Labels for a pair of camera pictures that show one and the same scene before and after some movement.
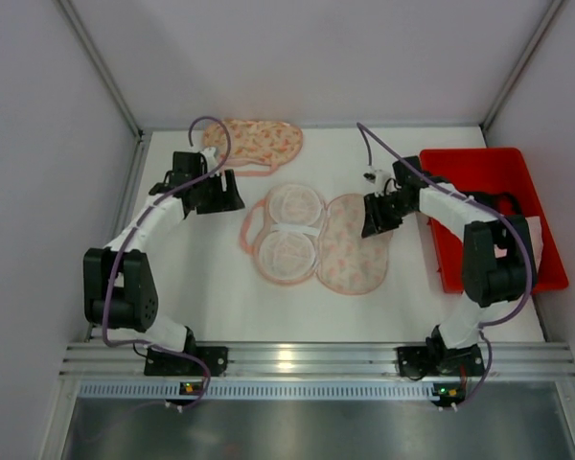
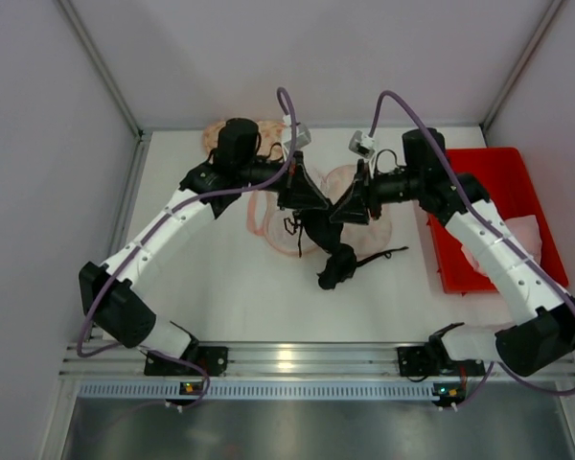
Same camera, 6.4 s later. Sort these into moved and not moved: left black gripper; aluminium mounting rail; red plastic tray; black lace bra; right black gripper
Moved: black lace bra; left black gripper; right black gripper
Not moved: red plastic tray; aluminium mounting rail
